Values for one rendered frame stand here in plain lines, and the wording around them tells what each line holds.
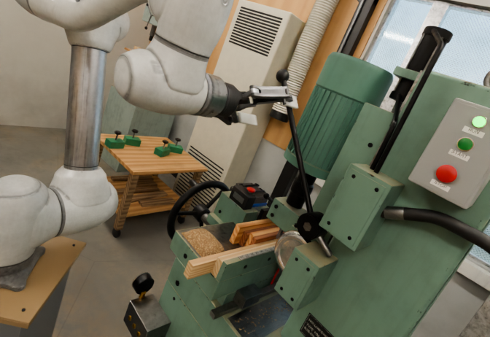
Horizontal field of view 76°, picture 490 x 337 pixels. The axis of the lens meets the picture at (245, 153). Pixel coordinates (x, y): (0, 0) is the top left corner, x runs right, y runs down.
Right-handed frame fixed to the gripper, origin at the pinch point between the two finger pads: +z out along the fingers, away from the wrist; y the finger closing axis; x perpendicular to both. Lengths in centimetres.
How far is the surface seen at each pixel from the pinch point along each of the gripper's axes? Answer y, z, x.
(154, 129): -208, 100, 74
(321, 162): 6.6, 7.7, -15.0
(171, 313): -44, -8, -50
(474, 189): 37.4, -2.9, -27.5
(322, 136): 9.3, 6.0, -9.2
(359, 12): -9, 134, 95
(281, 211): -10.7, 10.7, -25.6
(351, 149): 15.3, 7.2, -14.2
